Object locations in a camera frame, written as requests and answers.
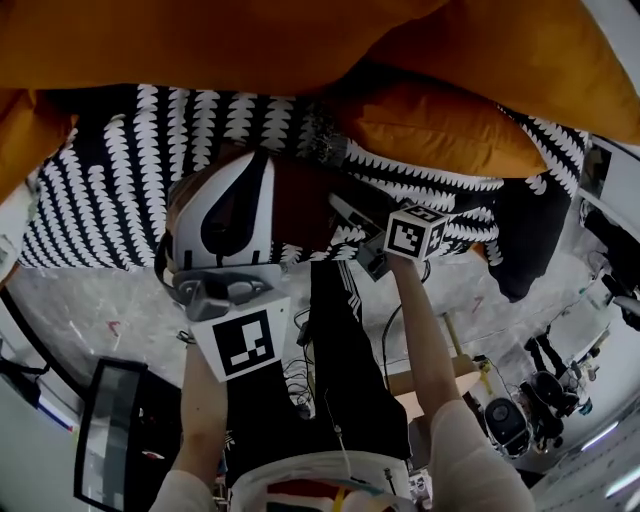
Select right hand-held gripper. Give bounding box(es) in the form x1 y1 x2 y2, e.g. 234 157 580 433
326 191 450 282

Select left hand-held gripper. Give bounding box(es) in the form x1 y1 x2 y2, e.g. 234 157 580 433
153 149 292 384

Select brown book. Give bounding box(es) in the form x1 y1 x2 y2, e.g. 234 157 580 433
167 157 402 254

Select orange sofa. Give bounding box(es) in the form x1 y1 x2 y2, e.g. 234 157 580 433
0 0 640 274

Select person's left forearm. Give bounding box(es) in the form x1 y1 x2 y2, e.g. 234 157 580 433
171 343 230 487

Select person's right forearm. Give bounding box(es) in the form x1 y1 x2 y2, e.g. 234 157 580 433
391 257 465 417

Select black white striped throw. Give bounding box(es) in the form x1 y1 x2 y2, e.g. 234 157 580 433
17 82 592 275

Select small orange cushion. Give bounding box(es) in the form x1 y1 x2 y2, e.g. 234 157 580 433
327 82 550 180
0 87 80 204

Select large orange back cushion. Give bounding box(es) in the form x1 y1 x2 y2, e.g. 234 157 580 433
0 0 451 97
357 0 640 147

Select black cloth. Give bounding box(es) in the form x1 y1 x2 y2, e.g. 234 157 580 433
485 173 575 305

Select light wooden stool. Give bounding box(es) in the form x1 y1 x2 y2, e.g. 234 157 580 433
387 309 495 472

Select black glass-top table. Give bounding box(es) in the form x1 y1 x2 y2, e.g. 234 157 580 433
73 357 187 512

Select black round device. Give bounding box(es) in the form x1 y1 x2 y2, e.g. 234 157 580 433
483 396 532 455

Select person's cream printed sweatshirt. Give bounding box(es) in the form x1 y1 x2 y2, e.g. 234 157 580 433
148 398 537 512

